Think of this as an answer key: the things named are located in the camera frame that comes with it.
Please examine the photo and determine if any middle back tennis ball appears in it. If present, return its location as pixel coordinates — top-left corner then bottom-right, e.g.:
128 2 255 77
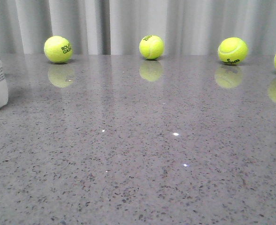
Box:
139 35 164 60

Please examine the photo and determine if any Roland Garros tennis ball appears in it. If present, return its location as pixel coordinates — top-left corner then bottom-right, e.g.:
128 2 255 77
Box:
44 36 73 63

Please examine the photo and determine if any Wilson 3 tennis ball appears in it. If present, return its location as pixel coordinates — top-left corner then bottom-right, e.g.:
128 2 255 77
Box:
217 37 248 65

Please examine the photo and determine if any grey pleated curtain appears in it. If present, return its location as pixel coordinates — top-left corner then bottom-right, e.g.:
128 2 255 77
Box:
0 0 276 55

